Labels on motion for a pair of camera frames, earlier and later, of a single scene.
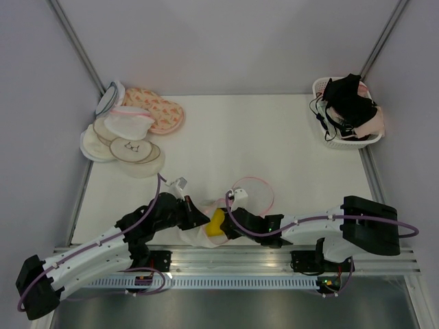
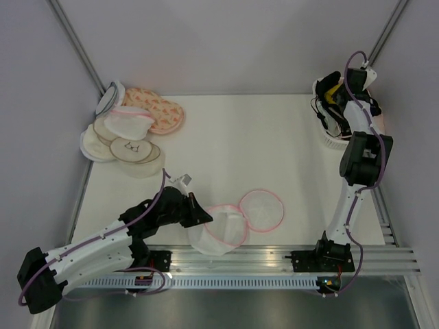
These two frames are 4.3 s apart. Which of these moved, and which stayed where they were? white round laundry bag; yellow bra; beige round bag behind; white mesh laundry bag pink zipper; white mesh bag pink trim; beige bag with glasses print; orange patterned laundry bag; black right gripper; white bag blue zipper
Moved: yellow bra; black right gripper; white mesh laundry bag pink zipper
Stayed: beige bag with glasses print; white round laundry bag; orange patterned laundry bag; white mesh bag pink trim; beige round bag behind; white bag blue zipper
